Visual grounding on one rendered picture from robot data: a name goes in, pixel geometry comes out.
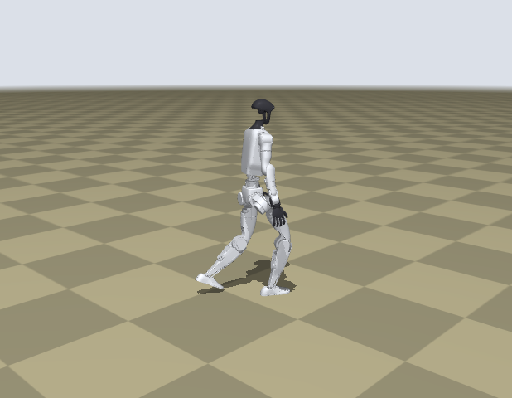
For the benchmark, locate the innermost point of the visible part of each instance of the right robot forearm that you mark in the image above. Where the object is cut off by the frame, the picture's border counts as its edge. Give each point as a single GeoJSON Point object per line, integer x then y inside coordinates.
{"type": "Point", "coordinates": [270, 184]}

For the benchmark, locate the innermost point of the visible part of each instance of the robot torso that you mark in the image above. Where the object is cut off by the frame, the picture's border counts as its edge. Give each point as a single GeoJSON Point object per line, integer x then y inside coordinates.
{"type": "Point", "coordinates": [251, 164]}

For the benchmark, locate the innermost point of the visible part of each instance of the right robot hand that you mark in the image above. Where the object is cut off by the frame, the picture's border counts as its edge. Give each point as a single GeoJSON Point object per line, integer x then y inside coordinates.
{"type": "Point", "coordinates": [278, 212]}

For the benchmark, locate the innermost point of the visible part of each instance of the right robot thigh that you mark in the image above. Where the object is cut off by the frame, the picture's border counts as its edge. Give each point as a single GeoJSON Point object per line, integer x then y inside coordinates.
{"type": "Point", "coordinates": [262, 205]}

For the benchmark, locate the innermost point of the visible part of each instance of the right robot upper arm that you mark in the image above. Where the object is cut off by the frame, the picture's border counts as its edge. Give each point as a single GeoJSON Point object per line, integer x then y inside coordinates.
{"type": "Point", "coordinates": [265, 141]}

